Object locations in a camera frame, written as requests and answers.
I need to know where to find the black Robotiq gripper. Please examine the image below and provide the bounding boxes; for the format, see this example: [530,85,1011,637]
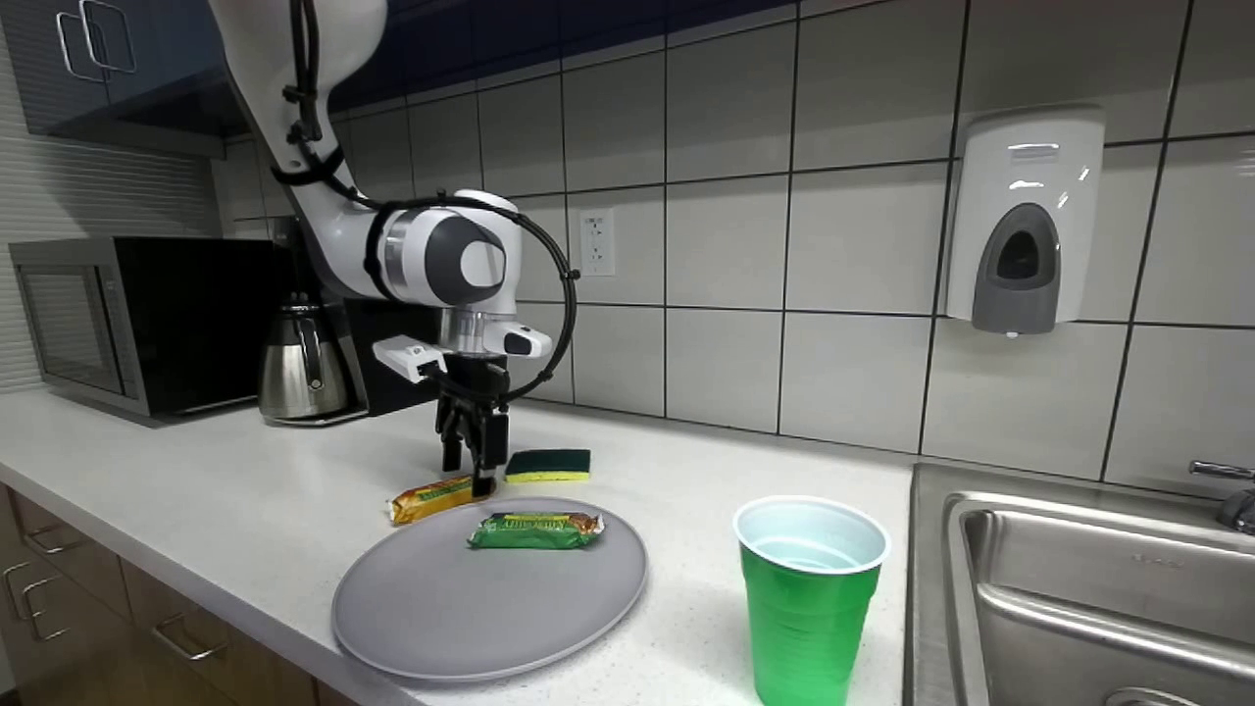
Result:
[436,348,519,502]

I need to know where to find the orange candy bar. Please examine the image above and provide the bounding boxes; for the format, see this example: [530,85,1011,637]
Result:
[387,472,501,531]

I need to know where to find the green candy bar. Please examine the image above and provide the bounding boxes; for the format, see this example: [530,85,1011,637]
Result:
[466,506,612,554]

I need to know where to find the green plastic cup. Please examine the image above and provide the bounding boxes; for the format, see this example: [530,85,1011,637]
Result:
[725,490,896,706]

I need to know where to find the green and yellow sponge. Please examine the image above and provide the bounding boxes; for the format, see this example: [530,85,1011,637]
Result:
[501,448,595,493]

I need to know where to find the black coffee maker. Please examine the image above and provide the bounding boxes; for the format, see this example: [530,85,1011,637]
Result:
[288,213,447,425]

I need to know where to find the grey round plate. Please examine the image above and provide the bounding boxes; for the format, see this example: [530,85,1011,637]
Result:
[328,493,655,689]

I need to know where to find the steel coffee carafe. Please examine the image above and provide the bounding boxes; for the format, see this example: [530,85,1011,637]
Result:
[257,291,368,429]

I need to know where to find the black microwave oven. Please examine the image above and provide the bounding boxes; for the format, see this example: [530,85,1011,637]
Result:
[7,231,300,425]

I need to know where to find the wooden lower cabinet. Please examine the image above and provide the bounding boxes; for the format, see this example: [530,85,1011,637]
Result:
[0,481,356,706]

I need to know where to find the dark blue upper cabinet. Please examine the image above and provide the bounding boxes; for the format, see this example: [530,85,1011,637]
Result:
[0,0,800,166]

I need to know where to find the stainless steel sink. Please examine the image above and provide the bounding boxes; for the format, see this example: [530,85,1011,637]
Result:
[898,461,1255,706]

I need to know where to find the chrome faucet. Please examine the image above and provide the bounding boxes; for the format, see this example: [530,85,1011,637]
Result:
[1183,456,1255,537]

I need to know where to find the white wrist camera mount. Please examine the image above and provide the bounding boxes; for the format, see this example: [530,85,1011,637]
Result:
[368,320,557,389]

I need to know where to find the white wall outlet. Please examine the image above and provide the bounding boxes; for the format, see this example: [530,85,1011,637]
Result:
[572,209,619,282]

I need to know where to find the metal drawer handle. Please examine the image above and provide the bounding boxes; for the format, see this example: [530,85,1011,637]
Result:
[145,614,224,668]
[13,570,71,647]

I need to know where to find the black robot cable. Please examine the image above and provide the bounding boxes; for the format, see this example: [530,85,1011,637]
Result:
[267,0,586,402]

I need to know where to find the silver cabinet handle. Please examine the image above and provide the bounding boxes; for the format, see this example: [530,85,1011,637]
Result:
[53,9,83,82]
[74,0,138,77]

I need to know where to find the white wall soap dispenser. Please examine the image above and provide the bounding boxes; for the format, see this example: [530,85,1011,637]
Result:
[947,111,1112,338]

